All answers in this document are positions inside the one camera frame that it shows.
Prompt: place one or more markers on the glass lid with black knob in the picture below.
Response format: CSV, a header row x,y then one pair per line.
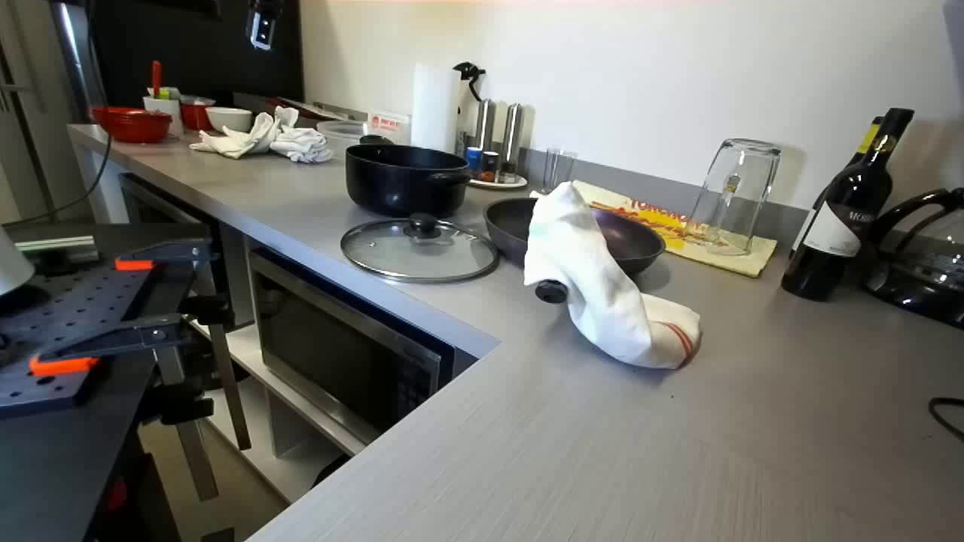
x,y
423,251

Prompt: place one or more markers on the black cooking pot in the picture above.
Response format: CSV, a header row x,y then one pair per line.
x,y
407,181

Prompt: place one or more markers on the small clear glass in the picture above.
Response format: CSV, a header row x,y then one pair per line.
x,y
559,169

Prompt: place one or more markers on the tall clear glass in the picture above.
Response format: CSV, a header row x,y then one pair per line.
x,y
738,190

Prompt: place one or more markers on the white plate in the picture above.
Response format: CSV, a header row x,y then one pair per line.
x,y
500,181

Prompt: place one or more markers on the white kitchen towel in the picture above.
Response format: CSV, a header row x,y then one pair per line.
x,y
596,275

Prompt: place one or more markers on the blue printed cup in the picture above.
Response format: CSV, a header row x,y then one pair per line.
x,y
474,161

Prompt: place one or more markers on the steel grinder mill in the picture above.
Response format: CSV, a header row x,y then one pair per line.
x,y
514,129
483,121

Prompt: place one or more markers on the dark frying pan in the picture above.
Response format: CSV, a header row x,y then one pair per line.
x,y
635,242

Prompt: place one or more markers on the built-in microwave oven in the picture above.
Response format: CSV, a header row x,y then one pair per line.
x,y
342,355

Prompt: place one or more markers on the white paper towel roll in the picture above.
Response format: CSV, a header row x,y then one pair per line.
x,y
435,108

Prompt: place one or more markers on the white box red print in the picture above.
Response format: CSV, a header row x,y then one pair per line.
x,y
387,127

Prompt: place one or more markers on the yellow printed tea towel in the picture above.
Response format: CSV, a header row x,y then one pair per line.
x,y
654,223

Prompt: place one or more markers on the black spray bottle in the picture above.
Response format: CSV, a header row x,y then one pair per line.
x,y
468,80

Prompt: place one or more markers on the crumpled white cloth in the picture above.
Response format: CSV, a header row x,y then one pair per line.
x,y
266,138

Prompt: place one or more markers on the white bowl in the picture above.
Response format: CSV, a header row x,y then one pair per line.
x,y
231,119

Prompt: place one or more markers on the red cup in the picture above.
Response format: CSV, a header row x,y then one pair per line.
x,y
196,116

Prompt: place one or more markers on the black clamp orange tip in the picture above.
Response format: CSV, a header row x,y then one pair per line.
x,y
153,259
121,339

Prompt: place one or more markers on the dark wine bottle white label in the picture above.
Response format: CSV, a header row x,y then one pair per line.
x,y
840,222

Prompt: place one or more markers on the white utensil holder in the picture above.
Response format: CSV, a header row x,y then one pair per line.
x,y
161,108

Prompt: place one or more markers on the red bowl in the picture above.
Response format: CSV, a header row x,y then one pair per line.
x,y
130,125

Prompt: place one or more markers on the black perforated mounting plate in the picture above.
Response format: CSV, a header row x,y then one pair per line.
x,y
71,311

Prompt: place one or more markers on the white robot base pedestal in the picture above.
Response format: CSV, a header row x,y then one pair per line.
x,y
13,262

